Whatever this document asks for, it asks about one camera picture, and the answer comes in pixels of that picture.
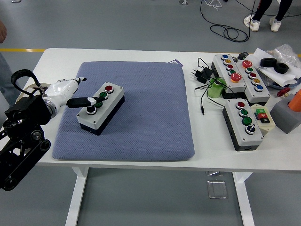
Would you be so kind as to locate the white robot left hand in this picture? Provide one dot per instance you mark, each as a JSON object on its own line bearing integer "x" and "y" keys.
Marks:
{"x": 60, "y": 90}

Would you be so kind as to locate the grey four-button control box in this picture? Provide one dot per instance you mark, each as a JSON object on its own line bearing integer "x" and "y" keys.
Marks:
{"x": 249, "y": 139}
{"x": 110, "y": 99}

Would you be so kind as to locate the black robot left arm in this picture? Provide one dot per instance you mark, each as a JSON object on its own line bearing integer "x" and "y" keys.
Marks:
{"x": 23, "y": 110}

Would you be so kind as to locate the grey five-button control box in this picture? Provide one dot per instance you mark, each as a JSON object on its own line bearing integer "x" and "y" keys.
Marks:
{"x": 258, "y": 94}
{"x": 236, "y": 76}

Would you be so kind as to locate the beige tray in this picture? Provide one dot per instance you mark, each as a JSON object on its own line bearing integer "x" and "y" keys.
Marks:
{"x": 23, "y": 93}

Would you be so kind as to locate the person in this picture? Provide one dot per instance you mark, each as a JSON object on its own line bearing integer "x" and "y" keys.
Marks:
{"x": 7, "y": 77}
{"x": 261, "y": 7}

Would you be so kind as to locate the blue-grey padded mat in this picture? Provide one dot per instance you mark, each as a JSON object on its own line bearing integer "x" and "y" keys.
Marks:
{"x": 152, "y": 146}

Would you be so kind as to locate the white table leg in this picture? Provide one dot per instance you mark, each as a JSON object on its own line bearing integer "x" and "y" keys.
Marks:
{"x": 244, "y": 200}
{"x": 76, "y": 200}

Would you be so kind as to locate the purple and white card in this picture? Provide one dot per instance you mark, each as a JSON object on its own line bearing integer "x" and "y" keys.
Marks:
{"x": 177, "y": 62}

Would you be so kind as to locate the black power adapter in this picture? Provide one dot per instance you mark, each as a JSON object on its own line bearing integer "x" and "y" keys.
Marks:
{"x": 202, "y": 75}

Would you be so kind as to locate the green plastic cylinder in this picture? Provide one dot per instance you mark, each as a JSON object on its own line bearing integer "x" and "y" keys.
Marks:
{"x": 214, "y": 91}

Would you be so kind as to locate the metal floor socket plate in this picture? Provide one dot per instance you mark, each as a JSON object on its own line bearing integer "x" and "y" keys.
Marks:
{"x": 217, "y": 189}
{"x": 214, "y": 173}

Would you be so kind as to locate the small black device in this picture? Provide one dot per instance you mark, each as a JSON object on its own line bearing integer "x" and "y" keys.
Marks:
{"x": 242, "y": 56}

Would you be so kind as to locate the white paper sheet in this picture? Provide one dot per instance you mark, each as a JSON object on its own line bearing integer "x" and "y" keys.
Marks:
{"x": 272, "y": 74}

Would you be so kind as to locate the blue plastic basin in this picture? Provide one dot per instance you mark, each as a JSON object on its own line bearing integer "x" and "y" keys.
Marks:
{"x": 278, "y": 86}

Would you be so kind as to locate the red valve knob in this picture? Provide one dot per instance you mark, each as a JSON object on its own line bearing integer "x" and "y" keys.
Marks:
{"x": 283, "y": 91}

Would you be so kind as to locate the grey block holder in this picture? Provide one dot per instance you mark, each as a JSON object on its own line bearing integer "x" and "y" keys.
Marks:
{"x": 284, "y": 117}

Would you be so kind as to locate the clear bubble wrap bag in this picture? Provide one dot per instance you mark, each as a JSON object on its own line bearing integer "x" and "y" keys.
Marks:
{"x": 285, "y": 53}

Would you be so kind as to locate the orange cylinder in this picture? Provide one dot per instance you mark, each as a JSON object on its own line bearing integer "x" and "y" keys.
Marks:
{"x": 296, "y": 101}

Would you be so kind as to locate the cream three-button switch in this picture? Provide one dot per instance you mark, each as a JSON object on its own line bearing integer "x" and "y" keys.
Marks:
{"x": 265, "y": 124}

